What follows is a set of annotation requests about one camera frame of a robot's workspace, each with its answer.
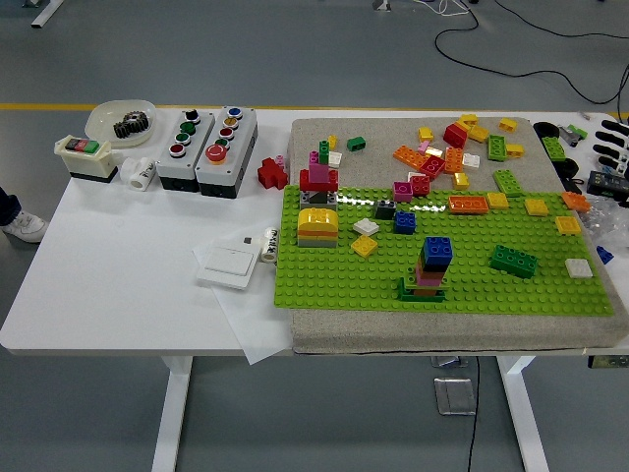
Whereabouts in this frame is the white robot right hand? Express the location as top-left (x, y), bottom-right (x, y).
top-left (593, 117), bottom-right (629, 174)

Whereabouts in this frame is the dark green long brick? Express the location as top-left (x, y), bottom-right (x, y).
top-left (488, 244), bottom-right (540, 280)

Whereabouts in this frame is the orange square brick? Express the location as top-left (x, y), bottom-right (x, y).
top-left (560, 190), bottom-right (593, 213)

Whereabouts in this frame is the large red brick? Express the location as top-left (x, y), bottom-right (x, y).
top-left (443, 122), bottom-right (468, 148)

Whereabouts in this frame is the orange flat long brick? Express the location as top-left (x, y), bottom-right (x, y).
top-left (448, 195), bottom-right (491, 216)

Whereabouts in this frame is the orange rectangular brick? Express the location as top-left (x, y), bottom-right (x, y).
top-left (444, 146), bottom-right (466, 176)

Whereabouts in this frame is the large blue square brick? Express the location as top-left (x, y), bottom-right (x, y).
top-left (422, 236), bottom-right (454, 270)

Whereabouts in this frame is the small blue square brick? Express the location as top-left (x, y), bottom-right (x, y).
top-left (393, 210), bottom-right (418, 236)

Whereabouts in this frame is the pink stacked brick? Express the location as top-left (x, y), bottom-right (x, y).
top-left (415, 255), bottom-right (448, 288)

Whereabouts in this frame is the green flat base brick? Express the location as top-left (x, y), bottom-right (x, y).
top-left (396, 275), bottom-right (447, 302)

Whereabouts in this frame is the tall pink brick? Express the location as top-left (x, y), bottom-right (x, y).
top-left (308, 150), bottom-right (331, 183)

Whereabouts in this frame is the red wide brick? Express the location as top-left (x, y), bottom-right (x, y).
top-left (299, 168), bottom-right (340, 194)

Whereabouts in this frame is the green studded baseplate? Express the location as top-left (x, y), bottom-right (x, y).
top-left (272, 185), bottom-right (616, 316)

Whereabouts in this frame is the yellow domed brick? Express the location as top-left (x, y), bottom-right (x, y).
top-left (297, 206), bottom-right (340, 233)

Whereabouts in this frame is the grey brick with dark wedge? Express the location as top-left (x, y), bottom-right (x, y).
top-left (299, 189), bottom-right (339, 207)

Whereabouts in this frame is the red cross-shaped brick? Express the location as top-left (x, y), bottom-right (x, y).
top-left (257, 156), bottom-right (291, 191)

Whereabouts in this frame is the black electronic box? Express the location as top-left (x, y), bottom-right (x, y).
top-left (586, 170), bottom-right (629, 201)

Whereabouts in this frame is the clear plastic bag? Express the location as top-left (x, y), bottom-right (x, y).
top-left (579, 195), bottom-right (629, 260)

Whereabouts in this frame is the table control panel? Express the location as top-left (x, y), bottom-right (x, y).
top-left (588, 354), bottom-right (629, 370)

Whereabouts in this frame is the grey-brown mat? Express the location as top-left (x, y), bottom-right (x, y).
top-left (288, 116), bottom-right (629, 354)

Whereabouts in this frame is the white table leg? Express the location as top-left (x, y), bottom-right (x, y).
top-left (495, 354), bottom-right (550, 472)
top-left (150, 354), bottom-right (194, 472)

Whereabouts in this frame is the metal floor socket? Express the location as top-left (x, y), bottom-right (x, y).
top-left (433, 377), bottom-right (477, 417)

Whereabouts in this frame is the white printed cylinder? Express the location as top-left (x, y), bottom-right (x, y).
top-left (258, 226), bottom-right (280, 264)

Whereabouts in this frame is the grey emergency-stop button box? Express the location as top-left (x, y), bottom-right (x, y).
top-left (195, 105), bottom-right (259, 199)

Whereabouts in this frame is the white paper sheet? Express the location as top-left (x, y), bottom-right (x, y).
top-left (192, 226), bottom-right (295, 366)

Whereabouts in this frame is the grey four-button box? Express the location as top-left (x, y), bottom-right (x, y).
top-left (154, 108), bottom-right (216, 192)

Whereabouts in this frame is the black steel gear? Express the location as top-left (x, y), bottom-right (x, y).
top-left (112, 119), bottom-right (139, 141)
top-left (123, 111), bottom-right (151, 135)

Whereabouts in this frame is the white pipe tee fitting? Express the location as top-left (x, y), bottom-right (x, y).
top-left (119, 155), bottom-right (157, 191)

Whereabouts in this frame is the white plastic bowl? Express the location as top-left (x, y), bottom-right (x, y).
top-left (86, 99), bottom-right (158, 148)

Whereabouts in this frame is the white table foot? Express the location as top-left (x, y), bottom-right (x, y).
top-left (29, 0), bottom-right (65, 29)

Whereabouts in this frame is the black floor cable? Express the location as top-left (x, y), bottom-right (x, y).
top-left (490, 0), bottom-right (629, 39)
top-left (434, 0), bottom-right (629, 105)

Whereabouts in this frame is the white floor cable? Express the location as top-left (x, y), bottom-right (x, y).
top-left (412, 0), bottom-right (471, 17)

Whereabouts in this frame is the black hanging cable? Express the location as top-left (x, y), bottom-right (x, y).
top-left (465, 354), bottom-right (481, 472)

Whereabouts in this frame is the white wall switch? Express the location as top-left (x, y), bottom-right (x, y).
top-left (196, 241), bottom-right (259, 292)

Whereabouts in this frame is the cream red-green switch box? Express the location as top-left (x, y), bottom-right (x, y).
top-left (53, 135), bottom-right (124, 185)

